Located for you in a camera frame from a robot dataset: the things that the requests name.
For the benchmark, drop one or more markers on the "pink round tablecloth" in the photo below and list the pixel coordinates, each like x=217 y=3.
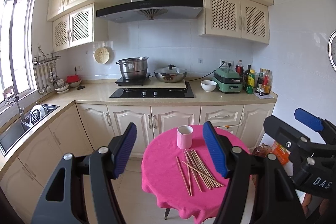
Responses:
x=162 y=178

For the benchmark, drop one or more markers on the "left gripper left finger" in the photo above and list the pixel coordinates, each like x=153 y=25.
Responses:
x=122 y=151

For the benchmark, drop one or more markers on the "white ceramic bowl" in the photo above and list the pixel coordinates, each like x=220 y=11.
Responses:
x=208 y=85

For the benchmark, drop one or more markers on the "pink cup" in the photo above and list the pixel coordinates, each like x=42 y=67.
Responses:
x=184 y=137

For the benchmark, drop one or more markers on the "sauce bottles group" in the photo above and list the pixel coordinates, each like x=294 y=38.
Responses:
x=264 y=82

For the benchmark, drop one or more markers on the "red lid container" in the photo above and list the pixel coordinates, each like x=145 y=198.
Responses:
x=73 y=79

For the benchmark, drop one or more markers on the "steel stock pot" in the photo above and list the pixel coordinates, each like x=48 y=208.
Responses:
x=133 y=68

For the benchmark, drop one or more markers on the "round bamboo trivet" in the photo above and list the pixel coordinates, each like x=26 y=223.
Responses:
x=102 y=55

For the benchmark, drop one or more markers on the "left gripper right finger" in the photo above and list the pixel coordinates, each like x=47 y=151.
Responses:
x=218 y=147

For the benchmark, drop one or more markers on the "black induction cooker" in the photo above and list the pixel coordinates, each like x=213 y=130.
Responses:
x=132 y=80

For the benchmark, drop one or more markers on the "wok with glass lid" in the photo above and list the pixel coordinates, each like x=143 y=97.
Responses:
x=170 y=74

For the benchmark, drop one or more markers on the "window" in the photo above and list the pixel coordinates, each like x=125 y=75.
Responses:
x=15 y=46

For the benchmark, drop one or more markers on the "stacked white dishes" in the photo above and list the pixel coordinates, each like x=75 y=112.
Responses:
x=61 y=86

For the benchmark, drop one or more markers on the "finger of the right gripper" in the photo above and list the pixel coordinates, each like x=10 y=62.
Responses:
x=296 y=143
x=309 y=120

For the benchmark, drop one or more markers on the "dark olive oil bottle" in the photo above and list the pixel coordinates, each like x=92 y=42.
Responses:
x=245 y=77

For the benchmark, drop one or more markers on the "orange snack bag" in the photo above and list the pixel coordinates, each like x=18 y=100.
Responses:
x=281 y=153

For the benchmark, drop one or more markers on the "green electric grill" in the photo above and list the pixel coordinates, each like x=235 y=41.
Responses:
x=228 y=81

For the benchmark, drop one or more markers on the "black gas hob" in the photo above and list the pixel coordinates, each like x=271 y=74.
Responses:
x=145 y=93

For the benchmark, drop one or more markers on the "kitchen sink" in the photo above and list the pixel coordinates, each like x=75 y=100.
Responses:
x=21 y=127

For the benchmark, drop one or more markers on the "green yellow oil bottle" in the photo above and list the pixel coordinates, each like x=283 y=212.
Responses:
x=250 y=82

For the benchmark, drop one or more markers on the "wall utensil rack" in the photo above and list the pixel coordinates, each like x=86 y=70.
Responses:
x=46 y=77

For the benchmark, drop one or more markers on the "lower base cabinets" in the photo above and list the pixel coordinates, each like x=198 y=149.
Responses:
x=82 y=128

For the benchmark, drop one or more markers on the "black range hood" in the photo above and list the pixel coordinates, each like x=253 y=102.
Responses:
x=151 y=10

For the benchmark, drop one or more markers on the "amber oil jug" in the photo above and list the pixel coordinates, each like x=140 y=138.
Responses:
x=262 y=151

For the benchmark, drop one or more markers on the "chrome faucet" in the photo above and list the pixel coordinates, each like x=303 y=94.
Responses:
x=12 y=99

